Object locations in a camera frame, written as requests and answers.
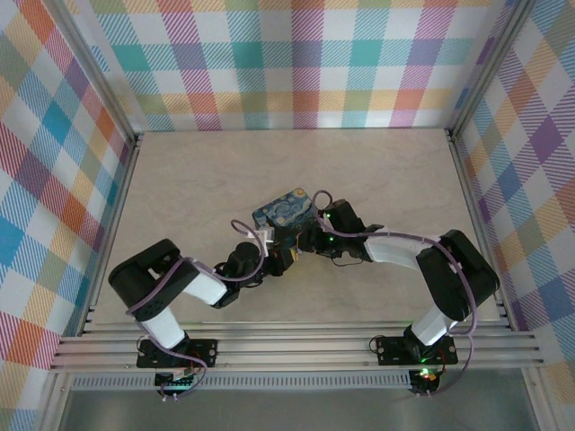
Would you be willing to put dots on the aluminium corner post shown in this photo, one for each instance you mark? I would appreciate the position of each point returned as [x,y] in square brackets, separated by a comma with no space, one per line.
[492,63]
[96,72]

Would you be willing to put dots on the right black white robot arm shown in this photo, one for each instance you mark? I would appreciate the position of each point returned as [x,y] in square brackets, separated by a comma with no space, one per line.
[458,278]

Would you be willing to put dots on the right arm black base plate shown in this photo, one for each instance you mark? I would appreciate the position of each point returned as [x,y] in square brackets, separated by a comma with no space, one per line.
[391,350]

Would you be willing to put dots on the aluminium side rail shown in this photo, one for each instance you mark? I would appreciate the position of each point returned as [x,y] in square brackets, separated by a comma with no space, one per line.
[114,215]
[467,188]

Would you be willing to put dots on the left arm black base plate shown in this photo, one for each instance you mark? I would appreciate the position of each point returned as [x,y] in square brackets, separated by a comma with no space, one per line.
[206,352]

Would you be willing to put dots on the blue starry painted box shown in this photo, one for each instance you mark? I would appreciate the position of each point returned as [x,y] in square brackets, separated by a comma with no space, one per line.
[287,211]

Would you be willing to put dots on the aluminium rail frame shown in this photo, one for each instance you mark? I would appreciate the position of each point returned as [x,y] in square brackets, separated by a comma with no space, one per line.
[292,350]

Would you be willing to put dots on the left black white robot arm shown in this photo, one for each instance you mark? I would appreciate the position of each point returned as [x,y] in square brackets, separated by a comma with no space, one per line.
[148,274]

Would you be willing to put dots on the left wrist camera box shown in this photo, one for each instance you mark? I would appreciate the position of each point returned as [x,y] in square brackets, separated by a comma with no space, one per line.
[264,237]

